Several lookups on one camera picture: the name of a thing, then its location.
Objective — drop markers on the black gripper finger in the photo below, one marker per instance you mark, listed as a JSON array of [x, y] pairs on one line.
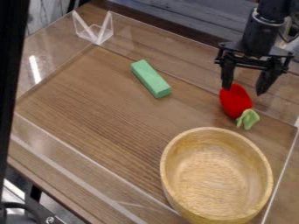
[[270, 72], [227, 73]]

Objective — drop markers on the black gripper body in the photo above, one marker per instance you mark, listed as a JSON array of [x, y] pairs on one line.
[[275, 60]]

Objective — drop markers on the red plush strawberry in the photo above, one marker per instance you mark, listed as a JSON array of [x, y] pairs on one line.
[[238, 106]]

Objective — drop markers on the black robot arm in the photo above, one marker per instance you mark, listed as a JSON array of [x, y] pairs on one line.
[[255, 51]]

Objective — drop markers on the green rectangular block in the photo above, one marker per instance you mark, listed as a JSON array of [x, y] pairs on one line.
[[151, 79]]

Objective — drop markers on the wooden bowl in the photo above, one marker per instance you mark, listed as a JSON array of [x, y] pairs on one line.
[[216, 176]]

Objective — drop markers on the clear acrylic corner bracket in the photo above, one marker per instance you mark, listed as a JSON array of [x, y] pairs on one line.
[[94, 33]]

